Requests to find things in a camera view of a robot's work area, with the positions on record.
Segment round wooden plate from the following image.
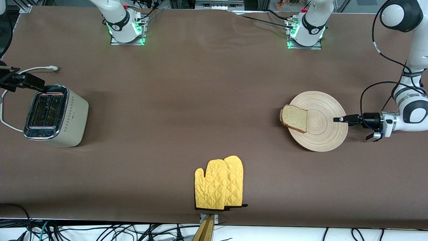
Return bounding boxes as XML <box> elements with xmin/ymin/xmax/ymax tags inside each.
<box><xmin>288</xmin><ymin>91</ymin><xmax>348</xmax><ymax>152</ymax></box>

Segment brown bread slice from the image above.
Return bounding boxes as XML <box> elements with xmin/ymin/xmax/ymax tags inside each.
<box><xmin>280</xmin><ymin>104</ymin><xmax>308</xmax><ymax>134</ymax></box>

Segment cream two-slot toaster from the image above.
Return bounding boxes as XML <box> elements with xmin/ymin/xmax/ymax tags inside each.
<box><xmin>23</xmin><ymin>84</ymin><xmax>89</xmax><ymax>148</ymax></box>

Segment yellow quilted oven mitt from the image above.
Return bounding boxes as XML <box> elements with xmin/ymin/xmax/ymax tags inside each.
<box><xmin>223</xmin><ymin>155</ymin><xmax>248</xmax><ymax>209</ymax></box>
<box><xmin>194</xmin><ymin>159</ymin><xmax>230</xmax><ymax>211</ymax></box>

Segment brown table cover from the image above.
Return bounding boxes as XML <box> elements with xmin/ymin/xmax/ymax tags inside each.
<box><xmin>0</xmin><ymin>5</ymin><xmax>428</xmax><ymax>230</ymax></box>

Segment grey equipment box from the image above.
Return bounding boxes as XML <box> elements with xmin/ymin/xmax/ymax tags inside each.
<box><xmin>195</xmin><ymin>0</ymin><xmax>246</xmax><ymax>11</ymax></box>

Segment yellow aluminium profile bar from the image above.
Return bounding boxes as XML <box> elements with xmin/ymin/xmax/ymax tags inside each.
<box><xmin>192</xmin><ymin>214</ymin><xmax>215</xmax><ymax>241</ymax></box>

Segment white toaster power cord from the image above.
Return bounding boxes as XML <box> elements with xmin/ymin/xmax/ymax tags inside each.
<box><xmin>0</xmin><ymin>66</ymin><xmax>59</xmax><ymax>132</ymax></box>

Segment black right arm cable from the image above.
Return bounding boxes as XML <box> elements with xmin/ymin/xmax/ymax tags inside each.
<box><xmin>0</xmin><ymin>13</ymin><xmax>14</xmax><ymax>58</ymax></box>

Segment silver aluminium frame profile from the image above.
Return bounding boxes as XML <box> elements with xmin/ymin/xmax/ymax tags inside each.
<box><xmin>13</xmin><ymin>0</ymin><xmax>34</xmax><ymax>14</ymax></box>

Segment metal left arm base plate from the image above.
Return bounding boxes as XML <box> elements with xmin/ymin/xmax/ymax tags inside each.
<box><xmin>286</xmin><ymin>17</ymin><xmax>323</xmax><ymax>50</ymax></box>

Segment black looped floor cable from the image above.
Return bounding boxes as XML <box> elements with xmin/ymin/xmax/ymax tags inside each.
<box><xmin>0</xmin><ymin>203</ymin><xmax>32</xmax><ymax>241</ymax></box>

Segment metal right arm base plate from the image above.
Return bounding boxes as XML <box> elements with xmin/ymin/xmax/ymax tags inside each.
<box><xmin>110</xmin><ymin>14</ymin><xmax>148</xmax><ymax>46</ymax></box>

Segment black base power cable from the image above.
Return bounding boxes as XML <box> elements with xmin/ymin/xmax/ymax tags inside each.
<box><xmin>234</xmin><ymin>9</ymin><xmax>295</xmax><ymax>30</ymax></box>

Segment teal floor cable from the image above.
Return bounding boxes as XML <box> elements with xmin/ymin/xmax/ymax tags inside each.
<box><xmin>38</xmin><ymin>220</ymin><xmax>51</xmax><ymax>241</ymax></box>

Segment small metal mounting bracket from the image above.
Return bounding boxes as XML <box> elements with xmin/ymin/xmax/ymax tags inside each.
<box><xmin>199</xmin><ymin>213</ymin><xmax>219</xmax><ymax>224</ymax></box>

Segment tangled black floor cables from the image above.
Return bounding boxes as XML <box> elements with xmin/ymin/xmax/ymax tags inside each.
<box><xmin>50</xmin><ymin>222</ymin><xmax>201</xmax><ymax>241</ymax></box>

